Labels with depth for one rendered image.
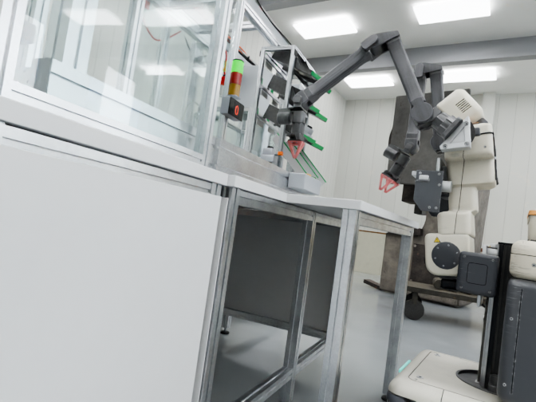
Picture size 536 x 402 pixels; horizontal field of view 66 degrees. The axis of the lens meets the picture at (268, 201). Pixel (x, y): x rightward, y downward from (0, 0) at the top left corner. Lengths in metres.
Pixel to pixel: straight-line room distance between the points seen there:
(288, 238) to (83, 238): 1.96
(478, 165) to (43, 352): 1.53
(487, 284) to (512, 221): 10.55
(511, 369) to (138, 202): 1.24
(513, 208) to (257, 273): 10.06
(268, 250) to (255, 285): 0.24
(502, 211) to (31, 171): 11.85
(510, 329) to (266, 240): 1.54
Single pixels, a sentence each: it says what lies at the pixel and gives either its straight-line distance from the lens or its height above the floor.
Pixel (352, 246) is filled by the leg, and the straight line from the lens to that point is 1.30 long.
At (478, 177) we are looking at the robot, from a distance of 1.76.
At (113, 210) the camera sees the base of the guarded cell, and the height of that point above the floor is 0.73.
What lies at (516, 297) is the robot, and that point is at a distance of 1.55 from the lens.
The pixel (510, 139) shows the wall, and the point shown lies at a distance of 12.49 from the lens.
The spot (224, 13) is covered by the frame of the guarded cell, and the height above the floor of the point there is 1.24.
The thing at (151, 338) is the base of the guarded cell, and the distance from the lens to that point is 0.92.
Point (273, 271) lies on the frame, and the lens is 2.61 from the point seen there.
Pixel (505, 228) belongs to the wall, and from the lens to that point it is 12.13.
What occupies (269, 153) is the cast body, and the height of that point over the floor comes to 1.06.
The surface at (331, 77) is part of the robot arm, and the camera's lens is 1.84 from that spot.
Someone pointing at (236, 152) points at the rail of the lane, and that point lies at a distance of 1.21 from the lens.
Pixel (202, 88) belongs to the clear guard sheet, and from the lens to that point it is 1.02.
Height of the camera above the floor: 0.75
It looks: 3 degrees up
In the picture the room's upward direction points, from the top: 8 degrees clockwise
